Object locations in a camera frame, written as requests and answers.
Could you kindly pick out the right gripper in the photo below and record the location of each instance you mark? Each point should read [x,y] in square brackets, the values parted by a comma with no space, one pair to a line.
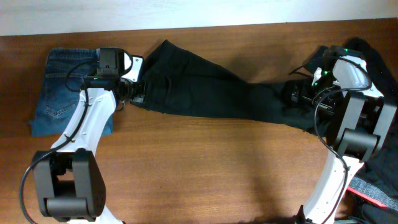
[304,96]

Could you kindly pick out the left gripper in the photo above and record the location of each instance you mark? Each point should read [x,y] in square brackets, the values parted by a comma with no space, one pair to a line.
[138,93]

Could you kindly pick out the black trousers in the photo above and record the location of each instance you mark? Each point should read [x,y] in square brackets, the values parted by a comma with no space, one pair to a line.
[183,83]

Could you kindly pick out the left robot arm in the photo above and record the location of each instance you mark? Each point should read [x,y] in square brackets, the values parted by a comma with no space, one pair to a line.
[68,182]

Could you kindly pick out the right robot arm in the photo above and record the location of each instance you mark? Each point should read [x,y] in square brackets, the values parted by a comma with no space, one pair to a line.
[341,91]

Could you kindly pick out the folded blue denim jeans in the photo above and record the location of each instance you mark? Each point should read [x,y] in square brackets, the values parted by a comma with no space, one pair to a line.
[64,69]

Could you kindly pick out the grey red-trimmed garment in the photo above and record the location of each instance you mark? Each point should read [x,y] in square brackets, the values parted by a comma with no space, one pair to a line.
[368,192]

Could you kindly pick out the black clothes pile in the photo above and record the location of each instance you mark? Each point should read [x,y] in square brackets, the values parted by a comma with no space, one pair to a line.
[381,169]

